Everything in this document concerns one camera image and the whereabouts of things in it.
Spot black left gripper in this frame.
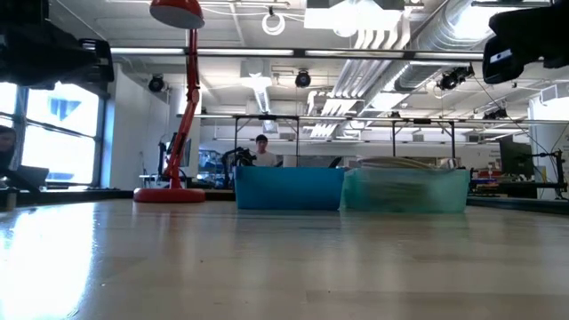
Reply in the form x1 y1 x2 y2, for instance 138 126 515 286
0 17 116 90

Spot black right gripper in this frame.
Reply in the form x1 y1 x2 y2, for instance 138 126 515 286
482 0 569 85

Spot white USB cable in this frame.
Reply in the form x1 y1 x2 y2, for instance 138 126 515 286
357 155 444 171

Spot large window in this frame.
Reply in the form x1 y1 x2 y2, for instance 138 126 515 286
0 82 108 190

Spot person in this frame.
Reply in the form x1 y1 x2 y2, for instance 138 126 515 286
253 133 279 168
0 125 18 179

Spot small black monitor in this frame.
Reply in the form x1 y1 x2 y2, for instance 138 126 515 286
0 163 51 195

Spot black computer monitor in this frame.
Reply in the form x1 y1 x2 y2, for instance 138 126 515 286
498 140 535 178

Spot black equipment stand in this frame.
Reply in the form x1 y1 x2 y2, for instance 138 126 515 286
528 148 569 201

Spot red desk lamp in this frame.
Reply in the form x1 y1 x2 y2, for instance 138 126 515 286
132 0 206 204

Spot long overhead light bar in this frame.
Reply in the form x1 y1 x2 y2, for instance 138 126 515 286
109 45 485 62

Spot teal translucent plastic bin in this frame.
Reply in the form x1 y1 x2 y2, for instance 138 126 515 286
340 167 471 213

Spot blue plastic bin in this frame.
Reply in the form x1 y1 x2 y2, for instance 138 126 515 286
234 165 346 211

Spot black tubular workstation frame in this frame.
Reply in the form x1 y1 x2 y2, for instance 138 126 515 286
233 114 458 170

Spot white hanging cable loop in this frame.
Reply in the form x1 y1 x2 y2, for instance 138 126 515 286
260 4 287 36

